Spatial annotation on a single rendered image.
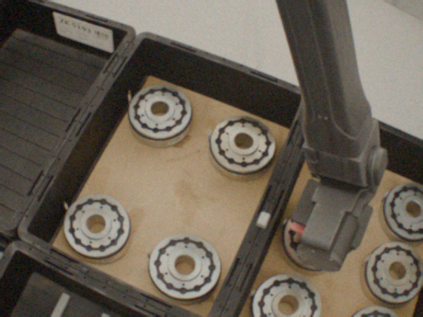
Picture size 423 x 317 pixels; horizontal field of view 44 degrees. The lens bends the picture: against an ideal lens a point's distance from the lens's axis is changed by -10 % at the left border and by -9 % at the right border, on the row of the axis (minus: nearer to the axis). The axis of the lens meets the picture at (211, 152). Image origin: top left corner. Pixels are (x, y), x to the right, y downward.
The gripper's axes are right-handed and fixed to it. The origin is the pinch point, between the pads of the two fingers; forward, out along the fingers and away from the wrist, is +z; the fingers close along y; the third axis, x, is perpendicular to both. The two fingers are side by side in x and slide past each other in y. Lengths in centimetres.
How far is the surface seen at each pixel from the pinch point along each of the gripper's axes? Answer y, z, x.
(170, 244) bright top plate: -18.8, 1.3, -10.4
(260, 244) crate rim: -7.1, -5.9, -7.0
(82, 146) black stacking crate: -36.7, -2.4, -4.2
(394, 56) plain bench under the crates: 4, 20, 55
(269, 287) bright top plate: -3.2, 0.9, -10.2
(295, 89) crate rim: -12.1, -4.6, 18.2
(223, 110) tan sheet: -22.2, 5.4, 15.1
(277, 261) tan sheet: -3.7, 4.1, -5.1
